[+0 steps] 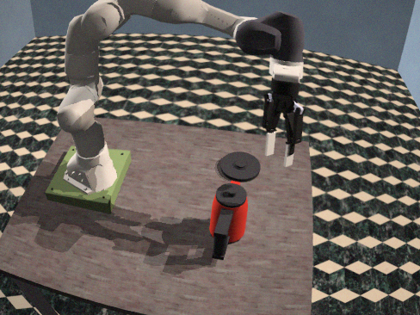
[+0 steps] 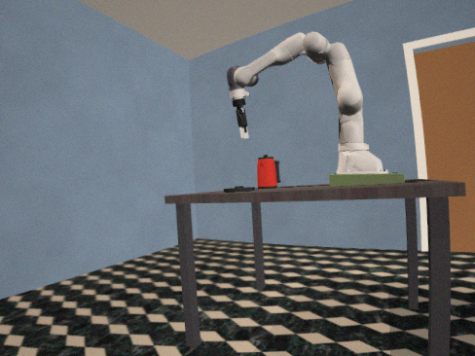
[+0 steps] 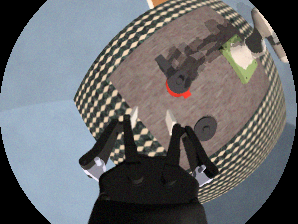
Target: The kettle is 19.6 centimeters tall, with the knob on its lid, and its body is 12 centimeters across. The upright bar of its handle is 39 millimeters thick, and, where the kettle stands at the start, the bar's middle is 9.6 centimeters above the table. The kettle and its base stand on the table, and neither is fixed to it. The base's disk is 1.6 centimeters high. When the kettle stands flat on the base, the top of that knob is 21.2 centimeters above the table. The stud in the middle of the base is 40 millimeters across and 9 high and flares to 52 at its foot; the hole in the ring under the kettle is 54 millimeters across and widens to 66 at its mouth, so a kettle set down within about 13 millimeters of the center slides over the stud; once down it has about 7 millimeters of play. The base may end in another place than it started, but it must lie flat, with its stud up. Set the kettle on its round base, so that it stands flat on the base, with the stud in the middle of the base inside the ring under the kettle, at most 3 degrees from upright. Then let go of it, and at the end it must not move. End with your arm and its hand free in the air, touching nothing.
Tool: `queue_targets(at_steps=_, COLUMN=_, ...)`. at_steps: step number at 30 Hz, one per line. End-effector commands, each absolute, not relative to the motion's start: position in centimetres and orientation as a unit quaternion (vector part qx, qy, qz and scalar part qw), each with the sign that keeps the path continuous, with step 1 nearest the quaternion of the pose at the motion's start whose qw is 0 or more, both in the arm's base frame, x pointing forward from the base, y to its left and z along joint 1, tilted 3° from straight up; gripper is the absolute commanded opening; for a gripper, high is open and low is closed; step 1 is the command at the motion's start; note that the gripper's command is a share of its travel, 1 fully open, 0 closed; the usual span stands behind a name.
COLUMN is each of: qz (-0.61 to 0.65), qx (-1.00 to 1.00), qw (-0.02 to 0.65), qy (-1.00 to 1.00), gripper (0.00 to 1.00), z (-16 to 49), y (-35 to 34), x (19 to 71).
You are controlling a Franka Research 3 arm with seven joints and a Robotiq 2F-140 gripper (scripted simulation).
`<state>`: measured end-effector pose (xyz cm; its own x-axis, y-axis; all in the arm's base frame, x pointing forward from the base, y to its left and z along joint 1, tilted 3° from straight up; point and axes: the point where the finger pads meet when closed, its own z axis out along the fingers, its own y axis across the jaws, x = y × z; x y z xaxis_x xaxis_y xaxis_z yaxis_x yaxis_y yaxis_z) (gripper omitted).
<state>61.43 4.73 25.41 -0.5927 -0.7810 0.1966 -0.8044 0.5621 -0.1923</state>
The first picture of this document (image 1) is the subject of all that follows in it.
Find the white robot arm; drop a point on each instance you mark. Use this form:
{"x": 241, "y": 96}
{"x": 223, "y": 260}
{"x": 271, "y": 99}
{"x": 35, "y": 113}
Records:
{"x": 279, "y": 34}

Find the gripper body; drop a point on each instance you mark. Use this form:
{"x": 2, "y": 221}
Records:
{"x": 288, "y": 91}

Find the dark grey round disc with center stud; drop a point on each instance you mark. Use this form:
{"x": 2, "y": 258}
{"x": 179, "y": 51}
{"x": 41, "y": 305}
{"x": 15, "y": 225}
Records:
{"x": 240, "y": 166}

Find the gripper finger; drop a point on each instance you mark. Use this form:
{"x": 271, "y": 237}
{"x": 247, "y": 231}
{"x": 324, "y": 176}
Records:
{"x": 294, "y": 125}
{"x": 272, "y": 117}

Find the red electric kettle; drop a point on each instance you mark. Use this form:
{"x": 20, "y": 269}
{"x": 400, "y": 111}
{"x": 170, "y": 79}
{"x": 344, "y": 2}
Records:
{"x": 228, "y": 217}

